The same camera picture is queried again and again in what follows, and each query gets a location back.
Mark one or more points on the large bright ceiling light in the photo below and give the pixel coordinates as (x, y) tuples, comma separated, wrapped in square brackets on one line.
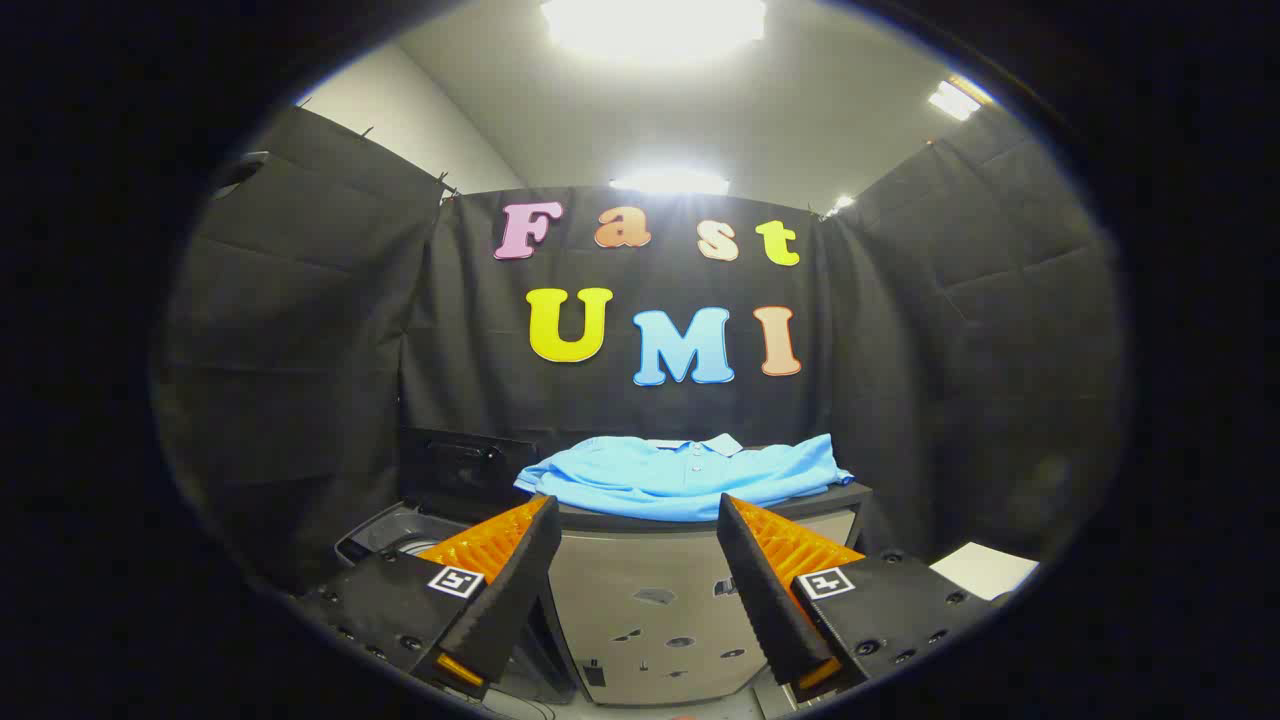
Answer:
[(650, 25)]

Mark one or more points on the rectangular ceiling light panel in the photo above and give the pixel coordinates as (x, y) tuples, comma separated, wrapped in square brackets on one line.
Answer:
[(955, 100)]

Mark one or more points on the dark grey washing machine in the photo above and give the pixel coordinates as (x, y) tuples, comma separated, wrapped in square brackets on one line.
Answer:
[(385, 530)]

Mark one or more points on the light blue polo shirt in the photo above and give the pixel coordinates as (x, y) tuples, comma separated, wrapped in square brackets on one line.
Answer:
[(650, 480)]

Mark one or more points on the long ceiling light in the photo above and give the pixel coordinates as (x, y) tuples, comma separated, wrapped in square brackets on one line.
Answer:
[(670, 183)]

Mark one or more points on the black backdrop cloth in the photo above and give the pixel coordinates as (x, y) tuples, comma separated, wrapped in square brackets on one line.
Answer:
[(450, 400)]

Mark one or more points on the small ceiling light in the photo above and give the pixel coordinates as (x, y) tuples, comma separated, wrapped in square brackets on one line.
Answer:
[(840, 203)]

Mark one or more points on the white flat board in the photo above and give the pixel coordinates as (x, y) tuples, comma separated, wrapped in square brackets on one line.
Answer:
[(985, 570)]

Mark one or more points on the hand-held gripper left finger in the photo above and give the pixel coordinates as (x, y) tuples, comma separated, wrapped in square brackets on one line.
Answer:
[(520, 590)]

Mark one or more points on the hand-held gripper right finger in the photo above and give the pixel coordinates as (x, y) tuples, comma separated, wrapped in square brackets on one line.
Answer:
[(765, 600)]

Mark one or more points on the black washing machine lid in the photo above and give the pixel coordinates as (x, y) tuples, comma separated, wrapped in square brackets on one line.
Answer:
[(460, 470)]

